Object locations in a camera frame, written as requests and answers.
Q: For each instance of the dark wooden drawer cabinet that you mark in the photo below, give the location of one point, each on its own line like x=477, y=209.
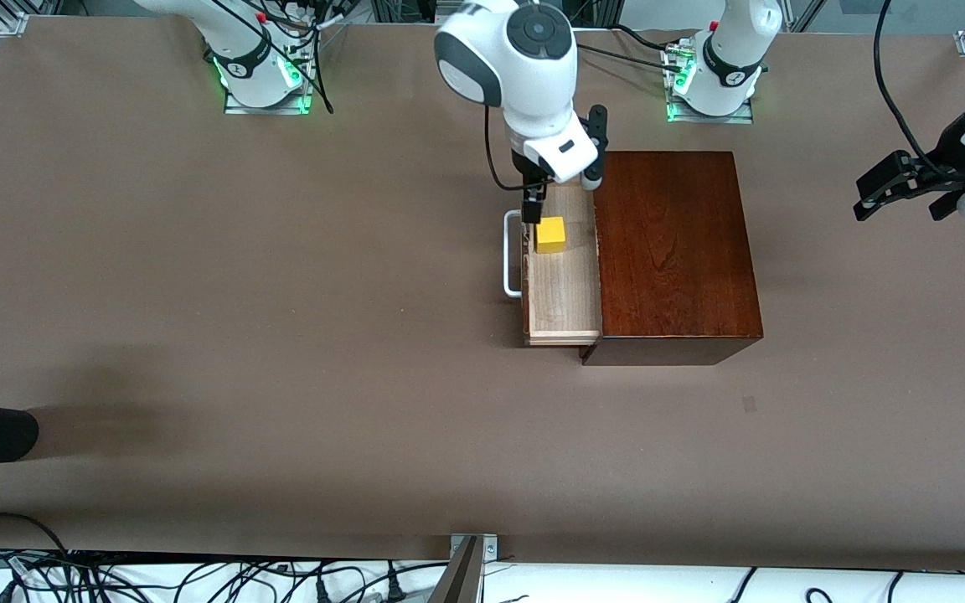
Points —
x=675, y=251

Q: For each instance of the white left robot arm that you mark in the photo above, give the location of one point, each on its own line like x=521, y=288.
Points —
x=734, y=50

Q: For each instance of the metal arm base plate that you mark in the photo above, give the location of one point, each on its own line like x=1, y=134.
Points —
x=281, y=110
x=725, y=119

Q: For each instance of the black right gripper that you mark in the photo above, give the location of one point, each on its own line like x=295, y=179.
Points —
x=532, y=182

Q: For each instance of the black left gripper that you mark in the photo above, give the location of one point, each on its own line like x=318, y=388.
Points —
x=941, y=165

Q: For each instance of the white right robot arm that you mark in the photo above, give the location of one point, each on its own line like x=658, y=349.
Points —
x=524, y=84

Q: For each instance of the small metal bracket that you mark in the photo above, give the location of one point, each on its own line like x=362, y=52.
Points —
x=491, y=548

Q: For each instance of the dark camera post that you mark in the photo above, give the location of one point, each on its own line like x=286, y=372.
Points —
x=459, y=582

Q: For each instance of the yellow block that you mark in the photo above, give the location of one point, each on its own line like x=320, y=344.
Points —
x=551, y=236

